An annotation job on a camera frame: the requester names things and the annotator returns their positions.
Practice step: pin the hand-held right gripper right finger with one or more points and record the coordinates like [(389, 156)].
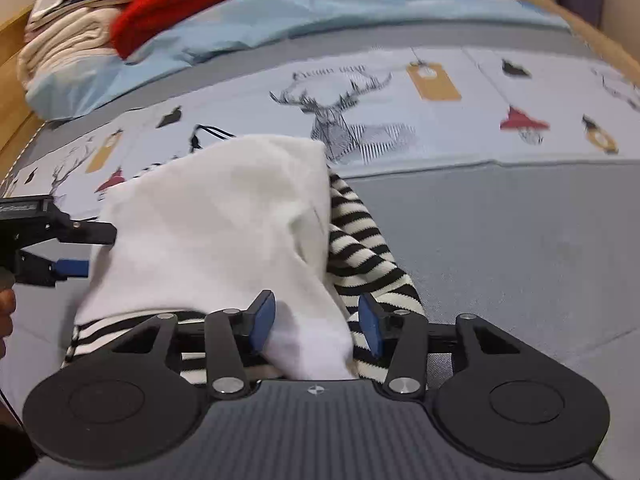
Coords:
[(371, 327)]

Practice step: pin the cream folded blanket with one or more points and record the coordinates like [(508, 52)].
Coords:
[(65, 45)]

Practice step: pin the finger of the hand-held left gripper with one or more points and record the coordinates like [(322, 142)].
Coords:
[(87, 234), (70, 268)]

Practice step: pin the wooden bed frame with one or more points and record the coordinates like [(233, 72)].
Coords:
[(615, 45)]

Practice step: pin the grey deer print bed sheet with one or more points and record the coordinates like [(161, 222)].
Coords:
[(500, 240)]

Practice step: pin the person's left hand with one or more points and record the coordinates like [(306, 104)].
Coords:
[(6, 315)]

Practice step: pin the light blue duvet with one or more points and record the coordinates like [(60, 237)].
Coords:
[(300, 15)]

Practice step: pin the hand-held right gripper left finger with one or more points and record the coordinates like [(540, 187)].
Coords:
[(262, 322)]

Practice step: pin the striped white hooded top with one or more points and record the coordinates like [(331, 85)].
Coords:
[(210, 220)]

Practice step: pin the wooden headboard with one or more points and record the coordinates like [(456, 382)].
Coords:
[(12, 125)]

